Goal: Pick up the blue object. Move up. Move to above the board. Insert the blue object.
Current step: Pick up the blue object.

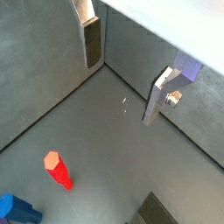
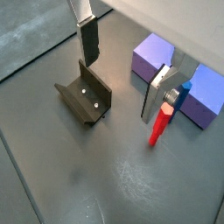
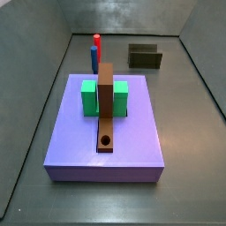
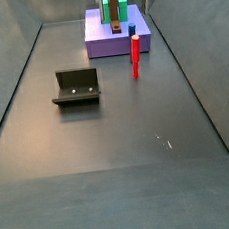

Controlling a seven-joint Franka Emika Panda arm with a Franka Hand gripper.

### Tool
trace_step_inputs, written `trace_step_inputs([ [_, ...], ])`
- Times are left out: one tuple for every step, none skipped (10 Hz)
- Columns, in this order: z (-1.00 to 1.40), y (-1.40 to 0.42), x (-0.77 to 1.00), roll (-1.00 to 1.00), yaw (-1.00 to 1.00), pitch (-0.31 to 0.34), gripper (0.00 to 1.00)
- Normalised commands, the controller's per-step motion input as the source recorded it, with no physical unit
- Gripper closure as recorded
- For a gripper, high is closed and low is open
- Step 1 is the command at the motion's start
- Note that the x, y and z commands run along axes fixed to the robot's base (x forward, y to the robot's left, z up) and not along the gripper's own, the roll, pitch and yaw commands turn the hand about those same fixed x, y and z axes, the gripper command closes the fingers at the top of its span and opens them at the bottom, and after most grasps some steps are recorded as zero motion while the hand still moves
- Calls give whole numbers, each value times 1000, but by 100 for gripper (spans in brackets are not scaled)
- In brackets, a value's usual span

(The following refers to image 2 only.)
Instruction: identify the purple base board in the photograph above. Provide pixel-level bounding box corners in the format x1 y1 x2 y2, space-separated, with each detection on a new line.
131 34 224 130

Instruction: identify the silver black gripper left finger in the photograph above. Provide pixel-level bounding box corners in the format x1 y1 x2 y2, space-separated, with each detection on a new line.
67 0 100 67

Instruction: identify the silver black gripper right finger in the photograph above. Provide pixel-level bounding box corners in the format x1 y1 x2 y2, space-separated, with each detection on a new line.
141 48 200 123

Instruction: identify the black U-shaped bracket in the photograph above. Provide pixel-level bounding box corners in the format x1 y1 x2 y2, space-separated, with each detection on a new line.
54 59 112 126

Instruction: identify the red hexagonal peg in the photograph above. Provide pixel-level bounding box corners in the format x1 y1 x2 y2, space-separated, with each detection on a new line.
149 102 174 146

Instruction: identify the blue hexagonal peg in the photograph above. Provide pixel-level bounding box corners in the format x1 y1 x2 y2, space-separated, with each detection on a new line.
169 81 193 123

